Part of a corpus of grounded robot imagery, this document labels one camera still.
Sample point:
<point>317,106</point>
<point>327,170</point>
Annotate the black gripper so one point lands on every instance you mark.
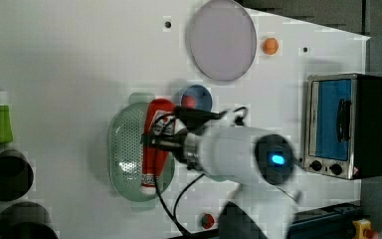
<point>190,125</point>

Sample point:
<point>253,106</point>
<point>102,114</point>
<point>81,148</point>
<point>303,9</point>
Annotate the red ketchup bottle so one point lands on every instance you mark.
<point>158,116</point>

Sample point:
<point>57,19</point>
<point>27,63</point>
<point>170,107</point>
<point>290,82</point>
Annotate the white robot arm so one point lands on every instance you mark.
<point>221,147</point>

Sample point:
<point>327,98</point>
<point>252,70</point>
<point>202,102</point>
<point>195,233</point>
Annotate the green oval strainer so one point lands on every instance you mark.
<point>132,165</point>

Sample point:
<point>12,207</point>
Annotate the red ball in bowl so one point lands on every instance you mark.
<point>188,102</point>

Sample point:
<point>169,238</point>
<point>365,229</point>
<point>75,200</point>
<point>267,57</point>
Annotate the blue bowl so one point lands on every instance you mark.
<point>201,95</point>

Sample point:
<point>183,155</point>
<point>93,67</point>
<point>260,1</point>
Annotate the grey round plate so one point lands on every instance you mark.
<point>222,40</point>

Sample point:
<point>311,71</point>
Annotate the red strawberry toy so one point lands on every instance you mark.
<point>207,221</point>

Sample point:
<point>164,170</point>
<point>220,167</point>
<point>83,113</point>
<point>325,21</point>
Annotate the orange fruit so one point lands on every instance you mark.
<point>270,46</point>

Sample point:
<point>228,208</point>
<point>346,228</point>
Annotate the black toaster oven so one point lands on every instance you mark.
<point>343,126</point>

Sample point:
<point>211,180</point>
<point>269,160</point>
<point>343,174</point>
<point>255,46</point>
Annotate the green bottle white cap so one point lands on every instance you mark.
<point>6,134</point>

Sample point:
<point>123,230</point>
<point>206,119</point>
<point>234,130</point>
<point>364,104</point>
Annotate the black cylinder upper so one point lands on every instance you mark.
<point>16,175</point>

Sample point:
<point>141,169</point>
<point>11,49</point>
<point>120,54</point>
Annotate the black cylinder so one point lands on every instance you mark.
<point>26,220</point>
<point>16,175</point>

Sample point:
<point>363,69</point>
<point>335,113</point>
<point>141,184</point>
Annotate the black cylinder lower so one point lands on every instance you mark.
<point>26,220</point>

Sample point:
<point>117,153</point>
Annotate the yellow red emergency button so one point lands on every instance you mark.
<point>363,229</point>

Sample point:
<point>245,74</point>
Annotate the blue metal rail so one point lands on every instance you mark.
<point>332,222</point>

